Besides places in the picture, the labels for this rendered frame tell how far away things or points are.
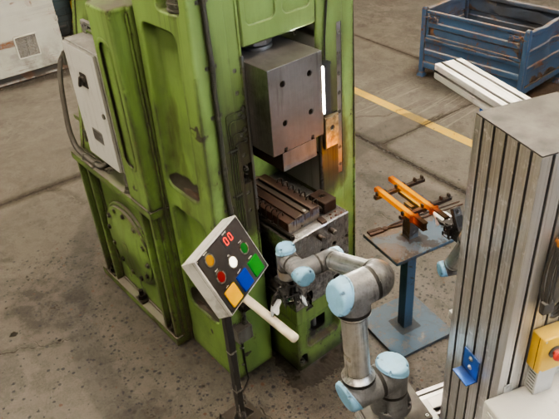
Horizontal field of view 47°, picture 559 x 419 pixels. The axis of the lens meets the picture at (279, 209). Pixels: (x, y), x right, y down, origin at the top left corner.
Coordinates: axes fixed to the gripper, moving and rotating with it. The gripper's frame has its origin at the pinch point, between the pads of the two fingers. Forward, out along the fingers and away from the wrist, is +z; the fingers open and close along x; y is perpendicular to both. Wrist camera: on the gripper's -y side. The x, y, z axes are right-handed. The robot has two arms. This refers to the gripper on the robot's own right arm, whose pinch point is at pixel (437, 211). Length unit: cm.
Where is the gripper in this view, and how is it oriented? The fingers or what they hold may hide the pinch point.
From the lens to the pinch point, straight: 322.2
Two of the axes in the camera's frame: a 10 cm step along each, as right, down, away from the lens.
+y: 0.7, 8.2, 5.7
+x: 8.8, -3.2, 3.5
